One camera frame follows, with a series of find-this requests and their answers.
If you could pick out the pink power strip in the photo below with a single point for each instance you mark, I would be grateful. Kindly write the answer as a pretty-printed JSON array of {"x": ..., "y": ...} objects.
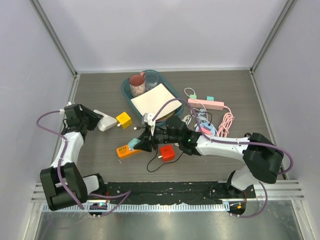
[{"x": 208, "y": 104}]

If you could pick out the pink patterned mug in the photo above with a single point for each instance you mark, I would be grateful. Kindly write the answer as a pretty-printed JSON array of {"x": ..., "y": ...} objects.
[{"x": 137, "y": 84}]

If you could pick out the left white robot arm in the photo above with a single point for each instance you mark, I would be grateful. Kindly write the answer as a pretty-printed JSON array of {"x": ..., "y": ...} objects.
[{"x": 62, "y": 183}]

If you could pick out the clear glass cup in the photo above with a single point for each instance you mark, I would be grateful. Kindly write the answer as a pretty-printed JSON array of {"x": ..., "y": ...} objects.
[{"x": 151, "y": 80}]

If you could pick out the red cube plug adapter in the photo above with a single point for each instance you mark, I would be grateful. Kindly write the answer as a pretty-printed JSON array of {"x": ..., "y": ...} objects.
[{"x": 167, "y": 153}]

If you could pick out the white slotted cable duct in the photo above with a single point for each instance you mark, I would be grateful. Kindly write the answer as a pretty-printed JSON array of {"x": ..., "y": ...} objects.
[{"x": 96, "y": 207}]

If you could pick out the blue round socket hub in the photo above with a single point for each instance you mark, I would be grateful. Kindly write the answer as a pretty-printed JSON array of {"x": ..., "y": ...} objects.
[{"x": 206, "y": 127}]

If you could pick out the white square plate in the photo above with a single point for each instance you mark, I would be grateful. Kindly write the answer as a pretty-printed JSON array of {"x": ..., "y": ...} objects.
[{"x": 152, "y": 100}]

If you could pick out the orange power strip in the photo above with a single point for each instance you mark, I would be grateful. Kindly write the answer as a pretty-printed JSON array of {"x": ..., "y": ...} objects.
[{"x": 125, "y": 152}]

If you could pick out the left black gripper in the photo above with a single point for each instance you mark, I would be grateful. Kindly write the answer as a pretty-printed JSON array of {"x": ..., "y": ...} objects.
[{"x": 94, "y": 117}]

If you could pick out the teal plastic tray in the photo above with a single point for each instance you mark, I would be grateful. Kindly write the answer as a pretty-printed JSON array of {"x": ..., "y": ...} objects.
[{"x": 125, "y": 89}]

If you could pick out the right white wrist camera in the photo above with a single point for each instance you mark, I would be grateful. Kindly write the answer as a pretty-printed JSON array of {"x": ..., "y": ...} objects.
[{"x": 148, "y": 119}]

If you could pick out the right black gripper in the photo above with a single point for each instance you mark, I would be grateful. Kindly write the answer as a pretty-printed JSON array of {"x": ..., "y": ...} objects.
[{"x": 146, "y": 144}]

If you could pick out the teal plug on pink strip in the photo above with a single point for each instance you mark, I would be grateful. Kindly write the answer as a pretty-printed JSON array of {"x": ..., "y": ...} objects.
[{"x": 210, "y": 98}]

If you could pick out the yellow cube plug adapter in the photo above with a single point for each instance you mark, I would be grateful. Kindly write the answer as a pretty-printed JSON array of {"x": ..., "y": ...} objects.
[{"x": 124, "y": 120}]

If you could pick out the teal plug adapter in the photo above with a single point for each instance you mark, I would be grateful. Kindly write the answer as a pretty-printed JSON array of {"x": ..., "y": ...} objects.
[{"x": 132, "y": 143}]

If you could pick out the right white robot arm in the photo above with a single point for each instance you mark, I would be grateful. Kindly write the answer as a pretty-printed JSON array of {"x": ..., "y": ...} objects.
[{"x": 262, "y": 160}]

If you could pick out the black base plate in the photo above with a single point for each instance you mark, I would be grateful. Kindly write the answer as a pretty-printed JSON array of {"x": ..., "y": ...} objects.
[{"x": 174, "y": 192}]

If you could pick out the white square power socket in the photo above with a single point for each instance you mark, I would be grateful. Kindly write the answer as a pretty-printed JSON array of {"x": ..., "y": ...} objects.
[{"x": 106, "y": 122}]

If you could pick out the green plug with white cable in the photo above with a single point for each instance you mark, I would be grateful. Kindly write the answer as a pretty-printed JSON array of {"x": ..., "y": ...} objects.
[{"x": 193, "y": 95}]

